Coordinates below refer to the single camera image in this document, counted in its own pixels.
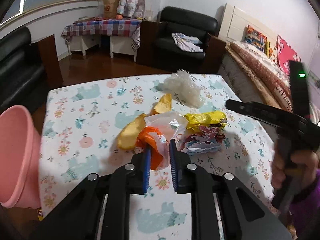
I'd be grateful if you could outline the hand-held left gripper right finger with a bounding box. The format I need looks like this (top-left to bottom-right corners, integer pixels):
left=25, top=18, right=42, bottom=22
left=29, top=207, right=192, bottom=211
left=169, top=139, right=293, bottom=240

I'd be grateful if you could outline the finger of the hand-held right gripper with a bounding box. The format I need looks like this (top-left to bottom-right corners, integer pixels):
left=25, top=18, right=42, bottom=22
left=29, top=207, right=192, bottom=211
left=226, top=99, right=308, bottom=136
left=247, top=102, right=311, bottom=123

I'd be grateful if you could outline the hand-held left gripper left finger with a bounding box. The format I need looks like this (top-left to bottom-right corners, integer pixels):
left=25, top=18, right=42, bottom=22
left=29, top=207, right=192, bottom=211
left=30, top=146, right=152, bottom=240

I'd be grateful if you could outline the orange plastic bag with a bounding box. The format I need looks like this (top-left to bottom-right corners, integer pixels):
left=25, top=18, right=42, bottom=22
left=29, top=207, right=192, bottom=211
left=136, top=126, right=171, bottom=171

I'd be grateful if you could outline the colourful printed paper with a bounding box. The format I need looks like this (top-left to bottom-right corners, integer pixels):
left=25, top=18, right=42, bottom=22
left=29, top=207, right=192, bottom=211
left=178, top=126, right=226, bottom=155

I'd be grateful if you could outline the large banana peel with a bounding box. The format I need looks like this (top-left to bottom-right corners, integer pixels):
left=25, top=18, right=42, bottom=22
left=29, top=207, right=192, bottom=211
left=117, top=113, right=147, bottom=150

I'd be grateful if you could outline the translucent white plastic bag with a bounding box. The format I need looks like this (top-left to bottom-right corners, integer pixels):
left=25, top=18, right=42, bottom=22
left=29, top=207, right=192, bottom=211
left=144, top=112, right=189, bottom=153

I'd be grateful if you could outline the yellow snack wrapper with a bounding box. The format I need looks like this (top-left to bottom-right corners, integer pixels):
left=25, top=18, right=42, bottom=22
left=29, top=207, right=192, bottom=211
left=184, top=111, right=228, bottom=132

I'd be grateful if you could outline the small banana peel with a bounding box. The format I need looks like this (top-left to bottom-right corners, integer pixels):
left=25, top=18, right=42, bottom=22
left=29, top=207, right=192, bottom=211
left=151, top=93, right=173, bottom=116

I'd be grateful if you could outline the clear plastic bag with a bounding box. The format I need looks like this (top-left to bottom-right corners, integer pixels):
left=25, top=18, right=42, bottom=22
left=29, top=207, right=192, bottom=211
left=162, top=69, right=206, bottom=108

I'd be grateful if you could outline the pink plastic bucket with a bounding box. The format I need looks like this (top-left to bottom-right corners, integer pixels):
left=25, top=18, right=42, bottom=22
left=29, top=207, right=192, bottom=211
left=0, top=105, right=42, bottom=209

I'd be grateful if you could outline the person's right forearm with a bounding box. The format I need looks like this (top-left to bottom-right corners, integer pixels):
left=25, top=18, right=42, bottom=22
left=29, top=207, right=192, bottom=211
left=287, top=169, right=320, bottom=233

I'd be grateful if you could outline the person's right hand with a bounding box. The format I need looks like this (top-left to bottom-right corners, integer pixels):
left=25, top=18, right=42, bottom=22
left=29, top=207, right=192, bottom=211
left=272, top=151, right=320, bottom=189

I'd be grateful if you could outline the brown floral bed blanket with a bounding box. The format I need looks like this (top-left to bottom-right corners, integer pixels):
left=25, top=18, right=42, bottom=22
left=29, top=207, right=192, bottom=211
left=219, top=44, right=292, bottom=113

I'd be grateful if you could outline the pink floral pillow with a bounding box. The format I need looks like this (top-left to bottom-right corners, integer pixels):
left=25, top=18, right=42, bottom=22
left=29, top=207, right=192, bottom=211
left=276, top=35, right=303, bottom=75

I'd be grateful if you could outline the yellow patterned pillow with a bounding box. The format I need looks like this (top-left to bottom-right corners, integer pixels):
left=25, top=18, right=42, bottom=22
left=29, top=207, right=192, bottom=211
left=265, top=40, right=278, bottom=64

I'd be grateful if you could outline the white floral bed sheet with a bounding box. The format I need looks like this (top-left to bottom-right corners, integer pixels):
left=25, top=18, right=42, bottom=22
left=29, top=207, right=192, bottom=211
left=236, top=41, right=290, bottom=80

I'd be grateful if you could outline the colourful patterned pillow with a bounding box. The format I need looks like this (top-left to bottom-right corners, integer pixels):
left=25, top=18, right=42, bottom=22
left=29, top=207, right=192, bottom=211
left=244, top=25, right=267, bottom=49

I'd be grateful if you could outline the floral bear print tablecloth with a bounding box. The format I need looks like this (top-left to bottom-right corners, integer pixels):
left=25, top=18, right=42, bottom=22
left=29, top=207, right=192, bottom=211
left=37, top=74, right=283, bottom=240

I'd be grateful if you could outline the cream headboard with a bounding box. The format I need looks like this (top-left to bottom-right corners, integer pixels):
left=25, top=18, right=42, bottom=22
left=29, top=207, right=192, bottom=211
left=219, top=3, right=279, bottom=46

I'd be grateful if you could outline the pale printed cloth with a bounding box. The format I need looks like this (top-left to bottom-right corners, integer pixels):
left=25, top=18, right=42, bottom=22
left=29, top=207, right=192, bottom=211
left=172, top=33, right=204, bottom=53

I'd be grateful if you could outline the dark printed box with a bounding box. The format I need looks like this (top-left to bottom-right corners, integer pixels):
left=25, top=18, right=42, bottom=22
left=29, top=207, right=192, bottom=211
left=27, top=206, right=44, bottom=222

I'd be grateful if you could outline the black armchair holding cloth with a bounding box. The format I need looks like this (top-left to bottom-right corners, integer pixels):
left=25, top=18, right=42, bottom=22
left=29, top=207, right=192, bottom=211
left=136, top=6, right=227, bottom=72

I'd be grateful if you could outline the white desk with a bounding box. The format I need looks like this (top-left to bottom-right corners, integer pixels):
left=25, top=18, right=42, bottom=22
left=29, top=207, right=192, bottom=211
left=66, top=33, right=137, bottom=62

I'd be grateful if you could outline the plaid tablecloth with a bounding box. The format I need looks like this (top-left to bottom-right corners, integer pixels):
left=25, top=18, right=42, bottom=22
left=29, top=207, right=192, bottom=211
left=62, top=17, right=142, bottom=52

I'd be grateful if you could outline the brown paper bag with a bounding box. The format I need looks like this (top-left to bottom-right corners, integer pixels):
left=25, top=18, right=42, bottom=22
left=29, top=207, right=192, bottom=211
left=103, top=0, right=121, bottom=18

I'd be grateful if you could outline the black armchair with scuffed wood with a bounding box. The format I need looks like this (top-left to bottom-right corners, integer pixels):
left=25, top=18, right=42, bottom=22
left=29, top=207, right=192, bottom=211
left=0, top=26, right=63, bottom=111

